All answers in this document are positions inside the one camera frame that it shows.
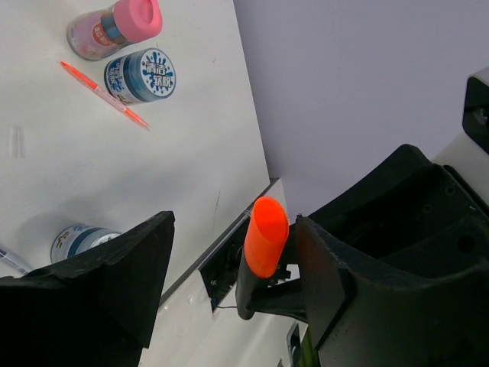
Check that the blue slime jar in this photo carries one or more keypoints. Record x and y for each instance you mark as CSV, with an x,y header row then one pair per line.
x,y
79,238
144,76

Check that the grey ballpoint pen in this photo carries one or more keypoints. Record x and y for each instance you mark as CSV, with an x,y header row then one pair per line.
x,y
14,261

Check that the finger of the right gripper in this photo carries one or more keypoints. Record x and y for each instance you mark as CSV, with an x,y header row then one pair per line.
x,y
278,295

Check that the orange cap highlighter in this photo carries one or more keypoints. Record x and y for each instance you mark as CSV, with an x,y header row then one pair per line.
x,y
264,242

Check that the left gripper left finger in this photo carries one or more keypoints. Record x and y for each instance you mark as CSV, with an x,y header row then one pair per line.
x,y
97,308

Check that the clear pen cap right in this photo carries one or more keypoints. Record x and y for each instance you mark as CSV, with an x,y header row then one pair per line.
x,y
16,142

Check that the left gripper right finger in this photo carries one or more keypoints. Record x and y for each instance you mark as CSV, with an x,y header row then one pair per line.
x,y
395,270

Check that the pink cap bottle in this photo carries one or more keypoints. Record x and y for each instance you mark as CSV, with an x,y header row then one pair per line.
x,y
99,34

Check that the orange ballpoint pen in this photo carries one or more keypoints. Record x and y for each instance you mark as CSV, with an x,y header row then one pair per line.
x,y
103,94

